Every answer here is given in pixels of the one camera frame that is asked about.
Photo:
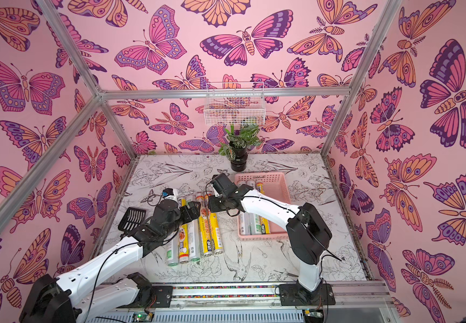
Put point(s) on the black plastic scraper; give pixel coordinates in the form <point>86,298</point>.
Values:
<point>132,218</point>

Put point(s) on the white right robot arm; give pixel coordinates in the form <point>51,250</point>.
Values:
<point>308,233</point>

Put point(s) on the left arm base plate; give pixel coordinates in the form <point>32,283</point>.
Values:
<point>157,296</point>

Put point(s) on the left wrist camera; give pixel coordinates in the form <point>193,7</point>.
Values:
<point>170,194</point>

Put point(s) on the aluminium frame rail base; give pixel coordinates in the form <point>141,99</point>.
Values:
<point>259,302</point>

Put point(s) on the yellow red wrap roll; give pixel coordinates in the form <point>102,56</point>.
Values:
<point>183,250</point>

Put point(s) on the white wire wall basket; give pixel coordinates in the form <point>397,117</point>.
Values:
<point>239,104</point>

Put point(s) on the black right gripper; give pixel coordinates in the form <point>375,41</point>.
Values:
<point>219,202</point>

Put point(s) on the potted green plant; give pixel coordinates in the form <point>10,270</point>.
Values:
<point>239,141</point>

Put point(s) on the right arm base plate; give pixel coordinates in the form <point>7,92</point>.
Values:
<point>296,295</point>

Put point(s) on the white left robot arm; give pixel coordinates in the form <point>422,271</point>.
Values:
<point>77,296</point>

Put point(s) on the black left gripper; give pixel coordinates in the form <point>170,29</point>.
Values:
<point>195,212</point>

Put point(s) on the pink plastic basket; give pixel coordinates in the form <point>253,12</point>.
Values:
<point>272,205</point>

